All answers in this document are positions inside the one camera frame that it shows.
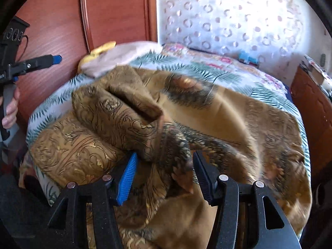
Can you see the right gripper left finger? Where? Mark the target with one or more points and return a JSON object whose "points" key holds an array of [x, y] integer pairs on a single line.
{"points": [[66, 223]]}

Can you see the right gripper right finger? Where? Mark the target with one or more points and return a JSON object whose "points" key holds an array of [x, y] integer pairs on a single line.
{"points": [[248, 216]]}

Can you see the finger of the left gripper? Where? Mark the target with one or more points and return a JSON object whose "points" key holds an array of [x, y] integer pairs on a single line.
{"points": [[57, 59]]}

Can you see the gold patterned cloth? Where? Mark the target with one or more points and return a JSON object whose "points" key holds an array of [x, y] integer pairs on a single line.
{"points": [[166, 117]]}

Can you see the left hand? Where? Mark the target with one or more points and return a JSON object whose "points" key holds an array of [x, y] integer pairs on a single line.
{"points": [[11, 111]]}

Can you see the yellow plush toy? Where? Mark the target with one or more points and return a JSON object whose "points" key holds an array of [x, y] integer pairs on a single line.
{"points": [[94, 54]]}

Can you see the red wooden wardrobe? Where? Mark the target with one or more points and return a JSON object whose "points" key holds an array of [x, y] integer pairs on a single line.
{"points": [[71, 29]]}

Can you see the floral pink blanket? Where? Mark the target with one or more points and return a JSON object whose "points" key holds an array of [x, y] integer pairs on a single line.
{"points": [[227, 64]]}

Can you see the wooden side cabinet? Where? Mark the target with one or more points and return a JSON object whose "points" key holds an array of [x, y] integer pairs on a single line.
{"points": [[315, 109]]}

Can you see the blue toy on bed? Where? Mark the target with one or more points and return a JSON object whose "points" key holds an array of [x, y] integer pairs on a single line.
{"points": [[245, 58]]}

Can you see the white circle pattern curtain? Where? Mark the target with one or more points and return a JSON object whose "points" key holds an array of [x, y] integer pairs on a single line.
{"points": [[267, 30]]}

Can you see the black camera box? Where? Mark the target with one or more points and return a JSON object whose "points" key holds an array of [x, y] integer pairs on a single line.
{"points": [[11, 40]]}

